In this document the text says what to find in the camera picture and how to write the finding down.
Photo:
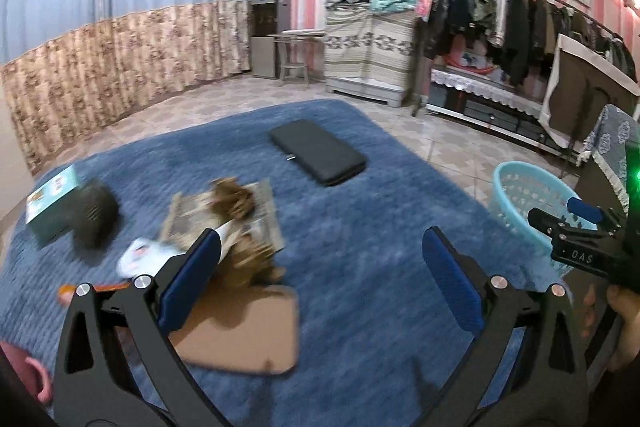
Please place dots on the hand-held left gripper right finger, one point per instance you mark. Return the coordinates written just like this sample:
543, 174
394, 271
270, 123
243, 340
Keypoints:
452, 282

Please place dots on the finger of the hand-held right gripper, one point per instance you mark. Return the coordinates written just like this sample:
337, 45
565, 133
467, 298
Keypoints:
547, 224
585, 208

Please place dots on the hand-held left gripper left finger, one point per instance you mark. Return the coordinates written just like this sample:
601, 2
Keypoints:
192, 277

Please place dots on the light blue plastic basket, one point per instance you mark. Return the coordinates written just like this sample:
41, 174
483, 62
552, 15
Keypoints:
520, 192

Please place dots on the brown paper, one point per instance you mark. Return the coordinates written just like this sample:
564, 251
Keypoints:
255, 262
232, 199

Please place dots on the newspaper print packet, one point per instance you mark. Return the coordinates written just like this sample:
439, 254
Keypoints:
265, 219

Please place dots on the person's right hand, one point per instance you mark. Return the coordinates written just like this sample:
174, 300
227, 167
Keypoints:
622, 322

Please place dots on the white printed packet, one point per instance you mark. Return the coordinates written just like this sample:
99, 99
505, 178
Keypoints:
142, 257

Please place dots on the blue flower patterned cloth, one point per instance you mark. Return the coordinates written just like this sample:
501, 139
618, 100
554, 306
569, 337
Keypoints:
615, 137

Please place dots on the brown tray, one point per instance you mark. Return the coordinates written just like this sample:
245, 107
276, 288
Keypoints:
250, 332

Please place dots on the blue fluffy blanket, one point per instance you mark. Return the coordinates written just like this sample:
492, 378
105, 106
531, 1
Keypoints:
350, 257

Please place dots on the black tripod stand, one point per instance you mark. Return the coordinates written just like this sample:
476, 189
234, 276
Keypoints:
597, 99

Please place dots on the low dark cabinet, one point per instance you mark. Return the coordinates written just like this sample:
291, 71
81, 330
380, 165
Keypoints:
490, 114

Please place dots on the orange plastic scoop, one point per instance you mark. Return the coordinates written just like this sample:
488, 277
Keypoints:
65, 293

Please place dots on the brown board with white cloth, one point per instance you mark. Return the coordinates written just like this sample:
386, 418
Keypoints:
575, 77

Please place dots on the white lace cloth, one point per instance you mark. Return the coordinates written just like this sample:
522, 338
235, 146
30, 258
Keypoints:
480, 86

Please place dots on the teal tissue box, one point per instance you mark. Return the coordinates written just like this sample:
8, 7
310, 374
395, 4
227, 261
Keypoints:
47, 202

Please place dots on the black flat case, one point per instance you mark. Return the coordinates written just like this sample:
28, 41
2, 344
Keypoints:
317, 152

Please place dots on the pink cup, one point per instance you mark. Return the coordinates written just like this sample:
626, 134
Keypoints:
25, 369

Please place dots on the row of hanging clothes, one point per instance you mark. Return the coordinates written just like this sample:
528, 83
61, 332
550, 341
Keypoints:
515, 22

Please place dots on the cabinet under patterned beige cloth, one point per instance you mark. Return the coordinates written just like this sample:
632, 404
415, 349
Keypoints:
365, 52

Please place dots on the grey water dispenser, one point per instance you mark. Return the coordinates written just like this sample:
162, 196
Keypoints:
270, 42

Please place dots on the small metal side table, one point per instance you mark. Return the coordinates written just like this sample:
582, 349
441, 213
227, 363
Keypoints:
300, 36

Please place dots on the teal patterned cloth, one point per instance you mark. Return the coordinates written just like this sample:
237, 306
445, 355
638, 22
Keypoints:
395, 1

